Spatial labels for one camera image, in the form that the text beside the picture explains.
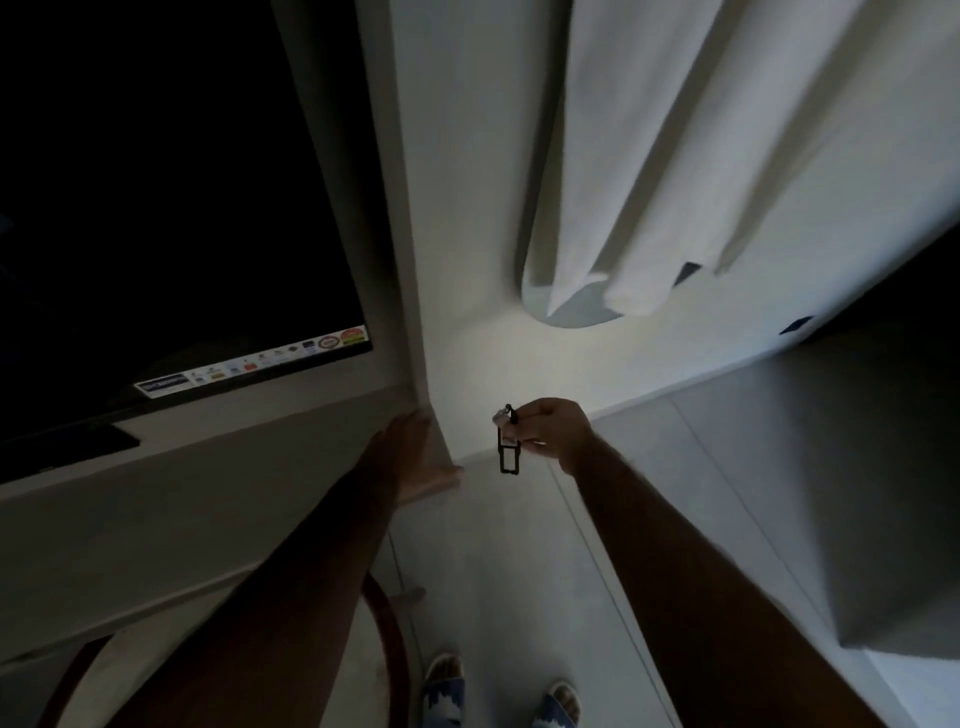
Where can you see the person's right hand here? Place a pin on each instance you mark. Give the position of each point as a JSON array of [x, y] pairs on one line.
[[559, 431]]

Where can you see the person's left hand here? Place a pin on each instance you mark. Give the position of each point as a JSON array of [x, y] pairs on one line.
[[409, 457]]

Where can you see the person's right fingers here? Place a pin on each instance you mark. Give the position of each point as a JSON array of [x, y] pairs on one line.
[[532, 421]]

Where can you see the person's left thumb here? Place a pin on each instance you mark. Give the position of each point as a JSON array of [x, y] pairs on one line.
[[439, 481]]

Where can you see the person's right forearm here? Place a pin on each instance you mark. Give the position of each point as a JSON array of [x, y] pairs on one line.
[[720, 600]]

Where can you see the person's left forearm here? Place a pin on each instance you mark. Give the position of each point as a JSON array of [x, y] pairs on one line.
[[247, 607]]

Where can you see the person's left sandal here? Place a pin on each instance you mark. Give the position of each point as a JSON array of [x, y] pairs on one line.
[[444, 690]]

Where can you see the person's sandal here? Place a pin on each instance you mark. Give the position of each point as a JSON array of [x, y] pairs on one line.
[[559, 705], [444, 690]]

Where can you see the strip of stickers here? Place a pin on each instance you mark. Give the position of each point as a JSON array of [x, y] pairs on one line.
[[251, 360]]

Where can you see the white television shelf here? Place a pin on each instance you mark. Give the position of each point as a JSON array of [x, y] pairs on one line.
[[202, 510]]

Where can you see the person's right sandal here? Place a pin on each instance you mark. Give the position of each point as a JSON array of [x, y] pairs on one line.
[[559, 705]]

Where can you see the white curtain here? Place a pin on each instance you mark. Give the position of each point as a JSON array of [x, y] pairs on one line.
[[675, 150]]

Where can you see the black flat screen television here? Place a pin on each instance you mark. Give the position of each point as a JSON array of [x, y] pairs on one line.
[[165, 217]]

